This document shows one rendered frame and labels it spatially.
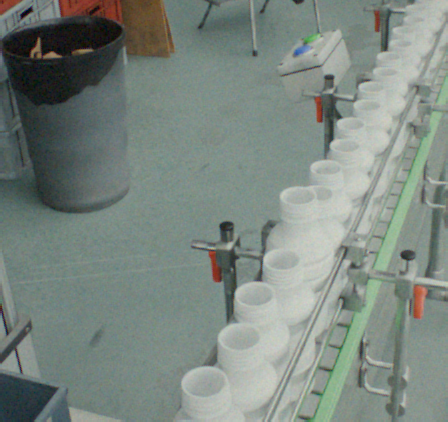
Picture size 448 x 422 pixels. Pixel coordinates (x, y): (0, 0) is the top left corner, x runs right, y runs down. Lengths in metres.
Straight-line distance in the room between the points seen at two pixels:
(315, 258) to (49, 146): 2.29
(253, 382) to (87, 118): 2.32
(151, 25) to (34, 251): 1.85
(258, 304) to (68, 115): 2.24
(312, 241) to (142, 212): 2.33
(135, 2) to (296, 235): 3.69
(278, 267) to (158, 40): 3.76
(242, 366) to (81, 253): 2.27
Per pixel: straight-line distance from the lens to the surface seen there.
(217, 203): 3.14
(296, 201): 0.84
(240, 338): 0.72
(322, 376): 0.90
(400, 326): 0.95
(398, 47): 1.29
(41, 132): 3.03
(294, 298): 0.79
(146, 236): 2.98
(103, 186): 3.13
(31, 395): 1.04
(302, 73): 1.38
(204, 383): 0.68
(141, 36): 4.55
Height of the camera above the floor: 1.61
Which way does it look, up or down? 30 degrees down
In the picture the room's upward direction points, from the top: 3 degrees counter-clockwise
